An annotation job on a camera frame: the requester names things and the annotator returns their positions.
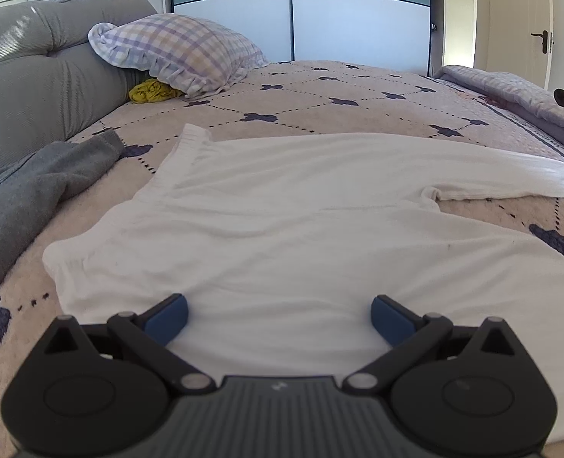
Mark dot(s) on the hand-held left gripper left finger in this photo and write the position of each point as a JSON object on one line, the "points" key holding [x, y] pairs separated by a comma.
{"points": [[170, 318]]}

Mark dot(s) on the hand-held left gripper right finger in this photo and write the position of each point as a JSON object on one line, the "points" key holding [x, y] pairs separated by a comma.
{"points": [[389, 318]]}

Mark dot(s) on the grey sweater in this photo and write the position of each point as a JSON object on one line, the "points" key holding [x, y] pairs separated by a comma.
{"points": [[24, 195]]}

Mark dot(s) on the grey padded headboard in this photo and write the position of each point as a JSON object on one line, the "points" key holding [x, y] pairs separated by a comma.
{"points": [[48, 81]]}

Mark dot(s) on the purple folded quilt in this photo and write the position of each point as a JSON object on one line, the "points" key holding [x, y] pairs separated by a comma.
{"points": [[511, 90]]}

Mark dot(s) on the white door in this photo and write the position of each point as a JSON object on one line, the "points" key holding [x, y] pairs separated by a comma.
{"points": [[511, 19]]}

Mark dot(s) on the blue and white wardrobe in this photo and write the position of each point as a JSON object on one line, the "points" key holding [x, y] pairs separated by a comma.
{"points": [[349, 28]]}

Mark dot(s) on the purple plaid pillow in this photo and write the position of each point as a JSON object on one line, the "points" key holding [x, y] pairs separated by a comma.
{"points": [[186, 47]]}

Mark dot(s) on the white long-sleeve shirt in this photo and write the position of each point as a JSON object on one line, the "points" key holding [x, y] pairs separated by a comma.
{"points": [[286, 229]]}

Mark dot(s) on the yellow cloth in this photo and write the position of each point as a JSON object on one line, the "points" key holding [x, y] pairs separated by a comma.
{"points": [[153, 91]]}

